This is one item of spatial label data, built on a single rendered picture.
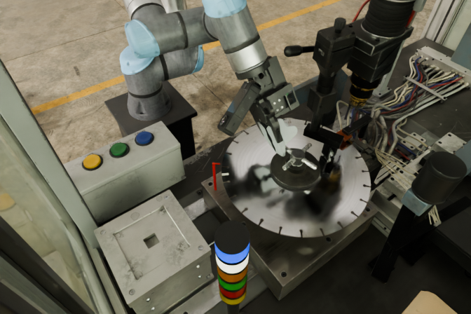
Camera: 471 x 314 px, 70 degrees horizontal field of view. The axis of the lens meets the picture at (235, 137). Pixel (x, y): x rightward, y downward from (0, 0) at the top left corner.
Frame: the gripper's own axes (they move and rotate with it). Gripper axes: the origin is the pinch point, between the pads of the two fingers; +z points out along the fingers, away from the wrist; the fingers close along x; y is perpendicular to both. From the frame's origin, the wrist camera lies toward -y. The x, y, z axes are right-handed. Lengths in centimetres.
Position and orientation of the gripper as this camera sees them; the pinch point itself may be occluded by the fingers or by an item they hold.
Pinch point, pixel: (278, 152)
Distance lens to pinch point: 74.9
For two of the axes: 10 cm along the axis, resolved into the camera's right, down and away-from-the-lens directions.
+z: 4.1, 8.3, 3.8
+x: -3.8, -2.3, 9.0
